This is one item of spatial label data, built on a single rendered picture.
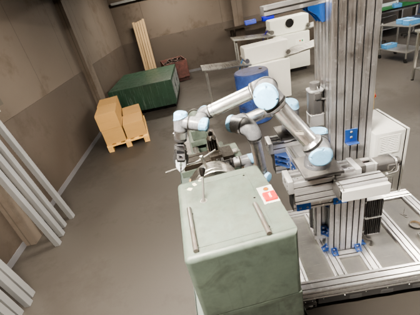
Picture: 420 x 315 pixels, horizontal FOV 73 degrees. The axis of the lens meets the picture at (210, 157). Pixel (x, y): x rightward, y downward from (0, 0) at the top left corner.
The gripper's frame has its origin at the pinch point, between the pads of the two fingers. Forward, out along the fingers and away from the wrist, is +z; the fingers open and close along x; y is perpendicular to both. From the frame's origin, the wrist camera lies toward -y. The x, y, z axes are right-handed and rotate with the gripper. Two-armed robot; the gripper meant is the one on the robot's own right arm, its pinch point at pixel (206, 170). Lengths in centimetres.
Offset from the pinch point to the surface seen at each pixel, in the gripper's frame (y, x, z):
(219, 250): -89, 17, 2
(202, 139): 87, -16, -3
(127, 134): 327, -85, 128
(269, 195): -65, 18, -27
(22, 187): 108, -32, 199
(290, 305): -89, -31, -25
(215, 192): -51, 17, -3
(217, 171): -27.4, 14.7, -6.4
